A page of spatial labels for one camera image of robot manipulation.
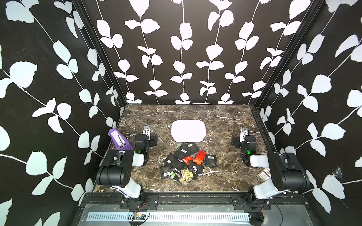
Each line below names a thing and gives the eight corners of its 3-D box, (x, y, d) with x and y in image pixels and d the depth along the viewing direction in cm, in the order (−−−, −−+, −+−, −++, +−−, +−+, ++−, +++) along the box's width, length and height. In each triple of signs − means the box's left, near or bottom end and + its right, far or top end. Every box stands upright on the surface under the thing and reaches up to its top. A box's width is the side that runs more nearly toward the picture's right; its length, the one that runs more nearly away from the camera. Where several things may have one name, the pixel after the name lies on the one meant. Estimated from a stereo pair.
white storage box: (171, 143, 100) (170, 137, 94) (172, 125, 109) (171, 120, 104) (205, 143, 100) (207, 138, 94) (203, 125, 110) (205, 120, 104)
